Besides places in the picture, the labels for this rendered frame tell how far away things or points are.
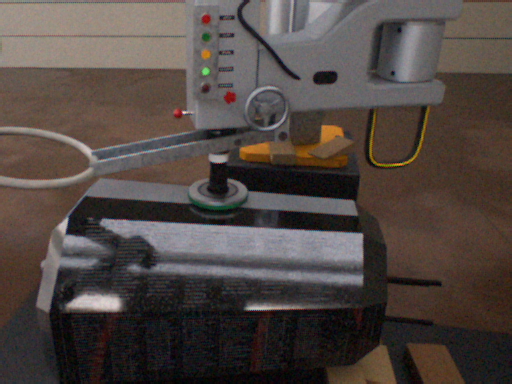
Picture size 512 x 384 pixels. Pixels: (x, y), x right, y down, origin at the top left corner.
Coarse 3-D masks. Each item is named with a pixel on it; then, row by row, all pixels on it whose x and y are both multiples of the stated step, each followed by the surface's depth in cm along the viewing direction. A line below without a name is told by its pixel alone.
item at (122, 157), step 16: (240, 128) 178; (128, 144) 176; (144, 144) 176; (160, 144) 177; (176, 144) 178; (192, 144) 167; (208, 144) 167; (224, 144) 168; (240, 144) 168; (112, 160) 165; (128, 160) 166; (144, 160) 167; (160, 160) 168
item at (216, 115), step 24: (192, 0) 147; (216, 0) 144; (240, 0) 145; (240, 24) 148; (240, 48) 150; (240, 72) 154; (240, 96) 157; (192, 120) 164; (216, 120) 159; (240, 120) 160
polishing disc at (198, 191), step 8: (192, 184) 186; (200, 184) 186; (208, 184) 186; (232, 184) 185; (240, 184) 185; (192, 192) 180; (200, 192) 180; (208, 192) 179; (232, 192) 179; (240, 192) 179; (200, 200) 174; (208, 200) 174; (216, 200) 174; (224, 200) 173; (232, 200) 173; (240, 200) 175
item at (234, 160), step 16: (240, 160) 232; (352, 160) 230; (240, 176) 229; (256, 176) 227; (272, 176) 225; (288, 176) 223; (304, 176) 221; (320, 176) 220; (336, 176) 218; (352, 176) 216; (272, 192) 228; (288, 192) 226; (304, 192) 225; (320, 192) 223; (336, 192) 221; (352, 192) 219
